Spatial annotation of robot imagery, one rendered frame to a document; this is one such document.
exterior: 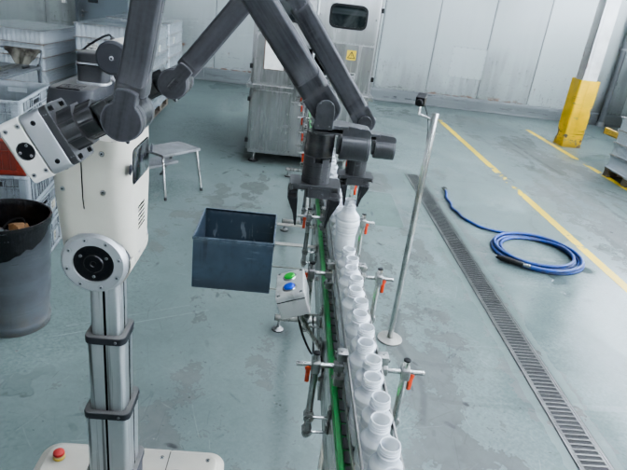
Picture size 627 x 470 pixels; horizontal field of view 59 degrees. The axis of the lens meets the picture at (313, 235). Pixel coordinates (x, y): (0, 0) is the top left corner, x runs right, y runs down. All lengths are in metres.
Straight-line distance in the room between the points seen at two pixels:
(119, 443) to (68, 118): 1.01
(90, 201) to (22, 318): 1.99
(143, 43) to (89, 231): 0.51
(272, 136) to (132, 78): 5.29
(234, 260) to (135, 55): 1.22
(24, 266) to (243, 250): 1.35
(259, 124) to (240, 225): 3.96
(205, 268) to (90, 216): 0.90
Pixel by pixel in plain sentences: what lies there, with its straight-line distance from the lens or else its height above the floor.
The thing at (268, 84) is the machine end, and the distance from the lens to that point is 6.25.
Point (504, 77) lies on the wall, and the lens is 12.52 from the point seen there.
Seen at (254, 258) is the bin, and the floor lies 0.88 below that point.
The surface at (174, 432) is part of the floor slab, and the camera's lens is 2.66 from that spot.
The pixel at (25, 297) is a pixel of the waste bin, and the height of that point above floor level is 0.24.
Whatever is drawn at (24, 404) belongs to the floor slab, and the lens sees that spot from 2.91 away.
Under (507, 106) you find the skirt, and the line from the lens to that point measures 12.63.
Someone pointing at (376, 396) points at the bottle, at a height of 1.15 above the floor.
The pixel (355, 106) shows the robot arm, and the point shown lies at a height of 1.58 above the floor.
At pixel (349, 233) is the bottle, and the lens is 1.63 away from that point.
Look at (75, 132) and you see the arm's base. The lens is 1.14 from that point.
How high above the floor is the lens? 1.83
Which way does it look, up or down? 23 degrees down
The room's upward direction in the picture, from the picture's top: 7 degrees clockwise
